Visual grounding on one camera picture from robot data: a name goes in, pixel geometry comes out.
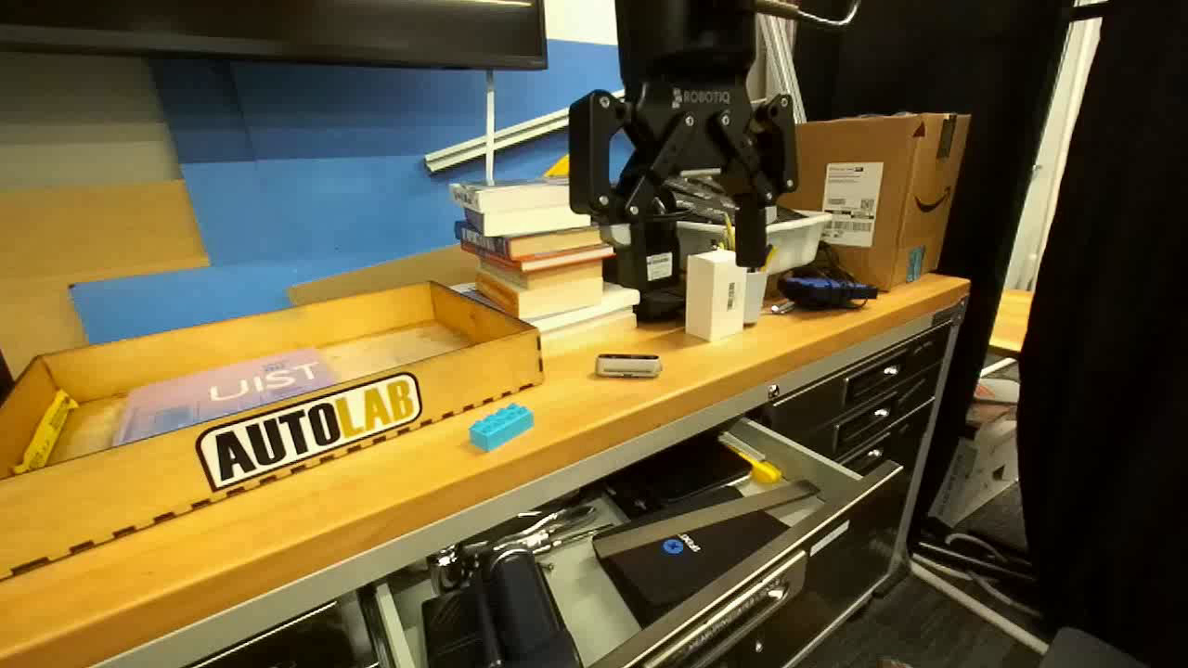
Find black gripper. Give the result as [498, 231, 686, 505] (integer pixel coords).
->
[563, 0, 802, 275]

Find wide grey metal drawer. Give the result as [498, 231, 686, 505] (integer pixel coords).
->
[358, 417, 910, 668]

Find blue Lego brick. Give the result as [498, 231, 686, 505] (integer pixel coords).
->
[464, 400, 540, 456]

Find white plastic bin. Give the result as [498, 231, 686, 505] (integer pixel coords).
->
[672, 201, 837, 279]

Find white rectangular box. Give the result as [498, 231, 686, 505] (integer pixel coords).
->
[685, 245, 753, 347]

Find thin blue spine book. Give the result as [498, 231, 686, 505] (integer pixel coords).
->
[448, 221, 608, 264]

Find red brown cover book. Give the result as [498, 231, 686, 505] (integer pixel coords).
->
[462, 242, 622, 283]

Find thick white book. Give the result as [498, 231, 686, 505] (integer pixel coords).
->
[445, 177, 593, 242]

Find flat white book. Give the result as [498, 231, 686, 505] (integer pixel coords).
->
[525, 283, 645, 343]

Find thin white strip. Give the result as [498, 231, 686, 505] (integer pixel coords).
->
[479, 69, 500, 191]

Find thick cream book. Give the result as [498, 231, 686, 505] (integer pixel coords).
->
[473, 255, 612, 322]

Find brown cardboard shipping box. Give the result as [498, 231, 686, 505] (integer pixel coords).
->
[784, 107, 975, 295]

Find small silver black device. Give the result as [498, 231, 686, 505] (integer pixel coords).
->
[589, 348, 666, 383]

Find black curtain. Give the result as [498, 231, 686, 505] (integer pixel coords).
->
[792, 0, 1078, 523]
[1015, 0, 1188, 668]

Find black metal workbench cabinet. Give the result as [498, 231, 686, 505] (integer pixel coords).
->
[96, 300, 973, 668]

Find wooden side table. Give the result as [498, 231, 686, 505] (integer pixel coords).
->
[984, 285, 1037, 359]

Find black box blue logo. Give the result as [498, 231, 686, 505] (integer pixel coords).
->
[589, 500, 796, 633]

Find silver metal tools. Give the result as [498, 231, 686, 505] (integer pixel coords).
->
[422, 497, 599, 592]

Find white floor box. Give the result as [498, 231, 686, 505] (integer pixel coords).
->
[926, 356, 1029, 532]

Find black cylinder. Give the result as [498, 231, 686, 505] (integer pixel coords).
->
[479, 542, 584, 668]

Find purple UIST booklet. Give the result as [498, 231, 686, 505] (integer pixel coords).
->
[112, 348, 344, 448]

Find wooden tray with Autolab sticker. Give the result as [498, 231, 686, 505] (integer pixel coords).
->
[0, 279, 549, 587]

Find yellow flat strip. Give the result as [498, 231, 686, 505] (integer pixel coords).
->
[10, 385, 81, 479]

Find aluminium rail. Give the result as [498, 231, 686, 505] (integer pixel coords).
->
[422, 87, 629, 177]

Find yellow handled tool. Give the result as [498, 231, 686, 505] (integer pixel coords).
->
[739, 448, 789, 490]

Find white frame post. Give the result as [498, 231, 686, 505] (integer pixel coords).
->
[999, 12, 1108, 296]

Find black wall monitor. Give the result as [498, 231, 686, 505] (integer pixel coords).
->
[0, 0, 549, 75]

